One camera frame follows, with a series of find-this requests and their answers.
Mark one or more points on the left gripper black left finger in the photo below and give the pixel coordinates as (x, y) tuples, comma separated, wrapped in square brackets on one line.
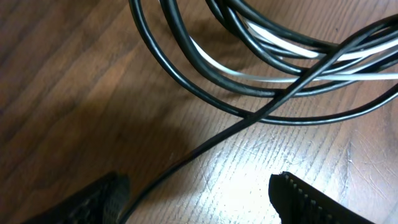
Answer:
[(100, 202)]

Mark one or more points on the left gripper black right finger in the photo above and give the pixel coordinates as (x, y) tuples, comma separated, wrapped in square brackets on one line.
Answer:
[(297, 202)]

